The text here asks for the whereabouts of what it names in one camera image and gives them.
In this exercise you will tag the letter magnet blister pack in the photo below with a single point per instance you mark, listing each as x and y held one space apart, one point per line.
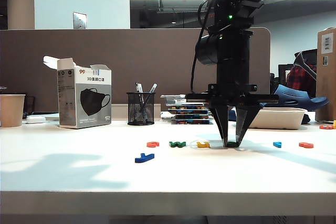
190 122
187 108
190 117
190 113

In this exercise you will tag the red letter s magnet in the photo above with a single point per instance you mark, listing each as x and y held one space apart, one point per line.
306 145

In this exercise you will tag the brown cardboard box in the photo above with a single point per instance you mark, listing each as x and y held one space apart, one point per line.
326 85

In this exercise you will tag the red letter c magnet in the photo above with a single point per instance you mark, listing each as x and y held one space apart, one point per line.
151 144

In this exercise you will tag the beige pulp food tray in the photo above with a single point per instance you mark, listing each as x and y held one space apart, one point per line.
278 119

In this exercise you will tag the grey capped pen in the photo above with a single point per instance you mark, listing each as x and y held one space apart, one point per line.
137 87
153 88
141 89

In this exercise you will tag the black monitor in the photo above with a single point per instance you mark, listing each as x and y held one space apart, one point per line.
282 73

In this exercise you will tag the black mesh pen holder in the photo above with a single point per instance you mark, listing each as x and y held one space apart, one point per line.
140 113

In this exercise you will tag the brown desk partition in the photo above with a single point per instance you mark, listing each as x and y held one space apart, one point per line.
131 61

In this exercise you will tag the light blue letter magnet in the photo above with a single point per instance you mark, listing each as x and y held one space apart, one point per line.
277 144

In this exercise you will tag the black office chair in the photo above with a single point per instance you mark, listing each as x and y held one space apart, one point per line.
309 57

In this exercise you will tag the green letter w magnet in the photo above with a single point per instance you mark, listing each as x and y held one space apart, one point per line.
177 144

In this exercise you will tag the blue rubber slipper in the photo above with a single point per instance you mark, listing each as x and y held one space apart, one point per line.
231 115
296 95

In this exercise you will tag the metal wall plate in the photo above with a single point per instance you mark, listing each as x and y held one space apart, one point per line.
79 20

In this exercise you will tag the small red letter magnet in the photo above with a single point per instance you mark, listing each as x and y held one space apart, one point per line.
326 127

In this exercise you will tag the white earbuds case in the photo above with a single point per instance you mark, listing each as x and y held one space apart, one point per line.
36 119

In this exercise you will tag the blue letter y magnet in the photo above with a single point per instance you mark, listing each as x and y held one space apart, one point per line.
143 158

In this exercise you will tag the grey face mask box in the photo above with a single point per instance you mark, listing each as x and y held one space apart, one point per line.
86 98

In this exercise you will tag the yellow letter u magnet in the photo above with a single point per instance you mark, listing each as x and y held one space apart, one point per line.
203 145

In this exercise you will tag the dark lidded plastic cup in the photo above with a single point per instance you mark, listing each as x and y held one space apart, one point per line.
3 88

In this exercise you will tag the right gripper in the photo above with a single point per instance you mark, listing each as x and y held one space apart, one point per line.
232 87

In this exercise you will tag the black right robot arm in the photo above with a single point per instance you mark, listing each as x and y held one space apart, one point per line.
233 43

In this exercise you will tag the small yellow letter magnet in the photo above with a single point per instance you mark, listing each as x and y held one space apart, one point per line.
334 124

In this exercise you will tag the brown paper cup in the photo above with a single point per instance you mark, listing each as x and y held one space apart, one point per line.
11 111

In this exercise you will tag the red plaid garment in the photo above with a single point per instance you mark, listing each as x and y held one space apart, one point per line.
296 77

